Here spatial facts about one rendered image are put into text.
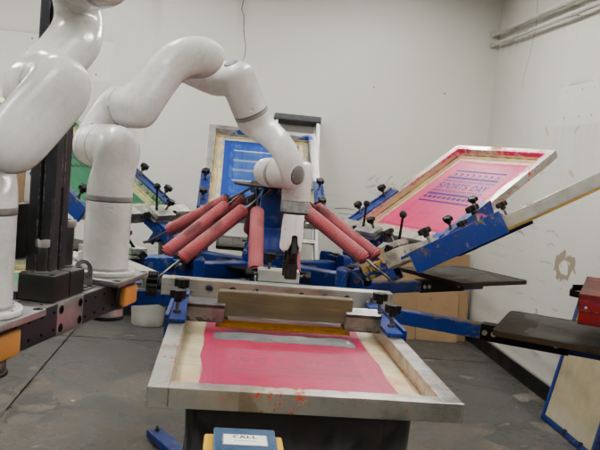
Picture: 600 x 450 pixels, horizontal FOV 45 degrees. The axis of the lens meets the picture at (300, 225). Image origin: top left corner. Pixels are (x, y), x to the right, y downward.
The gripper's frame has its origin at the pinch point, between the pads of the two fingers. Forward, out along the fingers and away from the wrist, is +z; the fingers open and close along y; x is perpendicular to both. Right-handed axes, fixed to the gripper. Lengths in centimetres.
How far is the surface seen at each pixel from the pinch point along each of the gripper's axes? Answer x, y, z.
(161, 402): -28, 59, 16
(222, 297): -16.8, 0.8, 8.2
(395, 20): 120, -410, -151
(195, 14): -42, -413, -139
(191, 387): -23, 58, 14
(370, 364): 17.9, 25.0, 17.1
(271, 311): -3.8, 1.1, 10.9
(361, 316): 19.5, 3.4, 10.4
